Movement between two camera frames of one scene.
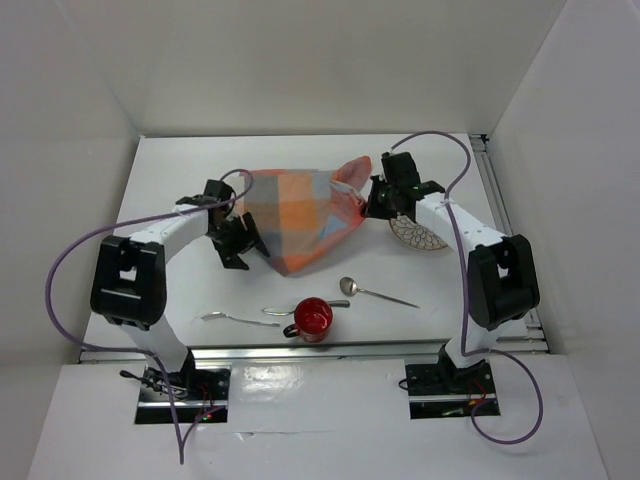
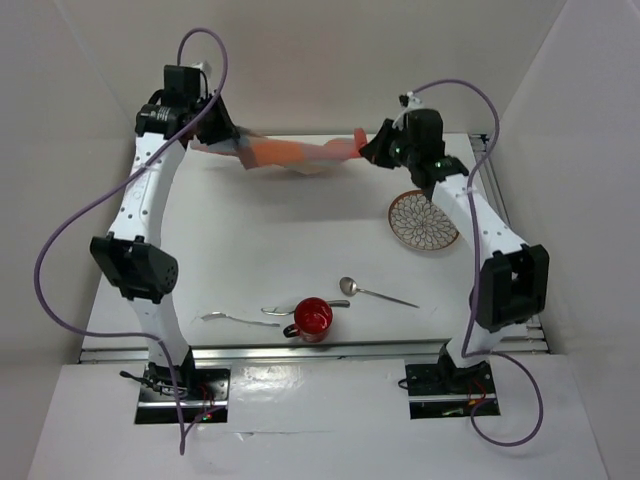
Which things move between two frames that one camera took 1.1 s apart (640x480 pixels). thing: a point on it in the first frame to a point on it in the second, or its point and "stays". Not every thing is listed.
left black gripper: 247,237 to 224,129
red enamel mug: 313,318 stays
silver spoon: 349,286 stays
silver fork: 215,315 stays
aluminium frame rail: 537,346 stays
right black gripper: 373,209 to 376,151
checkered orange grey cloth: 302,213 to 290,156
